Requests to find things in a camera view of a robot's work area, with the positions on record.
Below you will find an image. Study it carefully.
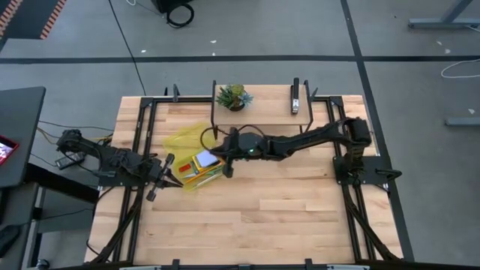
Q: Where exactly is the black metal table frame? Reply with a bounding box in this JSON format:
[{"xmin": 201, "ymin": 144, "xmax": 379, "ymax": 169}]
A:
[{"xmin": 86, "ymin": 95, "xmax": 406, "ymax": 270}]

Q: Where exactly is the black power adapter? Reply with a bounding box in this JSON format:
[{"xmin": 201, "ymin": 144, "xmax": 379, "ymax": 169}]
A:
[{"xmin": 55, "ymin": 151, "xmax": 86, "ymax": 170}]

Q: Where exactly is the potted succulent plant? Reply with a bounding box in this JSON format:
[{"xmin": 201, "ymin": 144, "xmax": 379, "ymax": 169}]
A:
[{"xmin": 216, "ymin": 83, "xmax": 254, "ymax": 113}]

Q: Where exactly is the dark loose arm cable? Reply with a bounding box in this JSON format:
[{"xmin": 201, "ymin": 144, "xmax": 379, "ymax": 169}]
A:
[{"xmin": 199, "ymin": 124, "xmax": 263, "ymax": 152}]

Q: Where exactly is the red-framed tablet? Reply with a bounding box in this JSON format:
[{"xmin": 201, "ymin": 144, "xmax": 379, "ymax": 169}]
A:
[{"xmin": 0, "ymin": 135, "xmax": 20, "ymax": 166}]

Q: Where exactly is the black side desk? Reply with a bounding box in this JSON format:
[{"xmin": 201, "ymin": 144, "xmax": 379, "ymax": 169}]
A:
[{"xmin": 0, "ymin": 86, "xmax": 47, "ymax": 188}]

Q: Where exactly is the black stapler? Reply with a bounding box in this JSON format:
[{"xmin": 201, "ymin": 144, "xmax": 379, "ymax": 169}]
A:
[{"xmin": 290, "ymin": 77, "xmax": 302, "ymax": 115}]

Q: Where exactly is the wooden shelf riser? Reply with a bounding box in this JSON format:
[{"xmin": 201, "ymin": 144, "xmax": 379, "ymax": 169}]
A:
[{"xmin": 211, "ymin": 78, "xmax": 320, "ymax": 140}]

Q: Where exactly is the grey table base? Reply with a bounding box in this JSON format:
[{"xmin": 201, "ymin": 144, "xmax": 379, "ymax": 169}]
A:
[
  {"xmin": 445, "ymin": 116, "xmax": 480, "ymax": 127},
  {"xmin": 408, "ymin": 0, "xmax": 480, "ymax": 30}
]

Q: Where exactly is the yellow translucent pencil case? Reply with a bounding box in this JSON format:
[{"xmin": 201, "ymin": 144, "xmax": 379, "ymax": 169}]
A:
[{"xmin": 161, "ymin": 121, "xmax": 228, "ymax": 192}]

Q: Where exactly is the black floor box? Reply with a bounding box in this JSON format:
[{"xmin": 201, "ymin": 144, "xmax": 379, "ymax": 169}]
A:
[{"xmin": 151, "ymin": 0, "xmax": 194, "ymax": 14}]

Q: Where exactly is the coiled black floor cable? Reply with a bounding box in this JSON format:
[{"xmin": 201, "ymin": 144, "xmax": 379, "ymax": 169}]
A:
[{"xmin": 166, "ymin": 2, "xmax": 195, "ymax": 29}]

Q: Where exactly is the lavender sticky note pad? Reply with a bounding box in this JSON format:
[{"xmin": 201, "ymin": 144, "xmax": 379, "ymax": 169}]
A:
[{"xmin": 195, "ymin": 150, "xmax": 219, "ymax": 168}]

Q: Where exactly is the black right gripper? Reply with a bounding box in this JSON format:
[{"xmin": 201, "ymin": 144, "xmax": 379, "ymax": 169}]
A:
[{"xmin": 208, "ymin": 127, "xmax": 272, "ymax": 179}]

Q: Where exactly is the white floor cable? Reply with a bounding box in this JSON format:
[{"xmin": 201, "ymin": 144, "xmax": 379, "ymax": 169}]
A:
[{"xmin": 440, "ymin": 58, "xmax": 480, "ymax": 79}]

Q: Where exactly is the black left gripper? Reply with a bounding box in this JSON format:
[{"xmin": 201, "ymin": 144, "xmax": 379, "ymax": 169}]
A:
[{"xmin": 144, "ymin": 152, "xmax": 185, "ymax": 203}]

